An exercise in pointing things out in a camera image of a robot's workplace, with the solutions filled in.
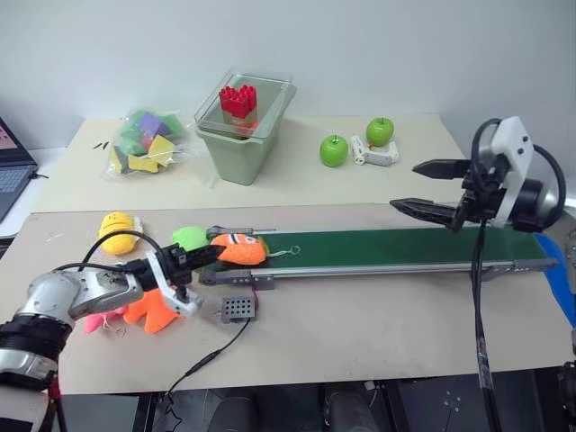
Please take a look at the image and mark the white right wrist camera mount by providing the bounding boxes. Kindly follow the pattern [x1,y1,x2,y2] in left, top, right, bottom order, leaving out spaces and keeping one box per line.
[489,115,536,227]

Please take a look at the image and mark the grey perforated control box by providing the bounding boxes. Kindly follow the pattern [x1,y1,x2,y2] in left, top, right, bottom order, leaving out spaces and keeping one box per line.
[214,296,257,326]

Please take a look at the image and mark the green conveyor belt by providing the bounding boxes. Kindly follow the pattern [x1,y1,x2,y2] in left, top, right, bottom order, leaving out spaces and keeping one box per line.
[197,226,562,290]

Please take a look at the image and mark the black hanging cable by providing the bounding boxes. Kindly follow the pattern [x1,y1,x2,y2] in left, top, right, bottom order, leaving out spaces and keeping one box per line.
[470,220,503,432]

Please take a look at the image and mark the dark rounded shape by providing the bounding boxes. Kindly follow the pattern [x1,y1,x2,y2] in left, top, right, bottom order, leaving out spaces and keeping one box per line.
[322,391,375,432]

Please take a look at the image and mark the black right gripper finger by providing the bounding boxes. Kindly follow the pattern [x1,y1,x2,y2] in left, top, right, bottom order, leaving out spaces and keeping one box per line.
[412,157,472,182]
[389,197,464,234]

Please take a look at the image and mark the dark laptop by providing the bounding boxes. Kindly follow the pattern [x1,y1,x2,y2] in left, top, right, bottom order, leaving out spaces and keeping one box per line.
[0,117,40,224]

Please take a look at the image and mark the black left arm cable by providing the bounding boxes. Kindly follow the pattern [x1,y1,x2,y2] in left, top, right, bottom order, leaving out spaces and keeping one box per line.
[78,230,166,274]

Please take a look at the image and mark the green apple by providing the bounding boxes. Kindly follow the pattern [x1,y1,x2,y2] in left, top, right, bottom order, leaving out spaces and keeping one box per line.
[319,133,350,169]
[365,117,396,148]

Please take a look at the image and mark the white plastic gadget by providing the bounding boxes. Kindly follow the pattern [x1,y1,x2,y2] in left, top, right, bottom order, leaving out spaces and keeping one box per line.
[349,134,401,167]

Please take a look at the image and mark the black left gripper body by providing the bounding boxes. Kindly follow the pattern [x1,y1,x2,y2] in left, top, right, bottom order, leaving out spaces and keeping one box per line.
[155,243,193,287]

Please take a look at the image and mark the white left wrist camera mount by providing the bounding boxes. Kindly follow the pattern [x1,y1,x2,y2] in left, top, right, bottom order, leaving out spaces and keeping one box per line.
[146,249,203,319]

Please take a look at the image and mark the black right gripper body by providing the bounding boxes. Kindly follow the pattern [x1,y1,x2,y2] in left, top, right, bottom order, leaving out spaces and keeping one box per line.
[456,157,509,224]

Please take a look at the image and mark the blue sheet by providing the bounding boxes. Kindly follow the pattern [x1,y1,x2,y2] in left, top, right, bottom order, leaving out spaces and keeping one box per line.
[535,233,576,330]

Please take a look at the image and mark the red building block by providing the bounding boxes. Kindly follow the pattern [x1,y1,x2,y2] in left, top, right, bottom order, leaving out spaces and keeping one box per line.
[219,84,258,120]

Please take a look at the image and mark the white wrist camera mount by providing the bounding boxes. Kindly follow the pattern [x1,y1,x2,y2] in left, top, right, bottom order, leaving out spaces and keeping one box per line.
[146,249,203,319]
[489,115,536,227]

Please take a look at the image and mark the orange clownfish plush toy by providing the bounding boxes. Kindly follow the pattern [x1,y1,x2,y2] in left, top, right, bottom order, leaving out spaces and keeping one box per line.
[210,232,302,267]

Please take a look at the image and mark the pink plush toy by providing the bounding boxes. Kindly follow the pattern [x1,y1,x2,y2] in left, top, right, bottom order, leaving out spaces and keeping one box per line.
[84,305,125,335]

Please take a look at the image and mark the yellow plush toy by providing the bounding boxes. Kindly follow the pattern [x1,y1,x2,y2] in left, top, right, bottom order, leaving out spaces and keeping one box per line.
[97,211,145,258]

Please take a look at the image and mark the black control box cable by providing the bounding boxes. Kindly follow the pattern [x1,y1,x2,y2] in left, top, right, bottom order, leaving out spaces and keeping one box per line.
[162,317,252,422]

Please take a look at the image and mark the bag of coloured foam pieces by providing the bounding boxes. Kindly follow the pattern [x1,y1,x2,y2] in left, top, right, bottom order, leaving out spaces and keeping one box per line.
[99,107,204,184]

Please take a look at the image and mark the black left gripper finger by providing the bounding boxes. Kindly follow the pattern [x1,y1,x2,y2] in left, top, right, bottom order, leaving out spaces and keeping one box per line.
[179,245,222,272]

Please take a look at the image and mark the green plush toy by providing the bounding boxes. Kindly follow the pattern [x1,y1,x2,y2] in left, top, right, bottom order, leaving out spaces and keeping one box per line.
[171,226,211,253]

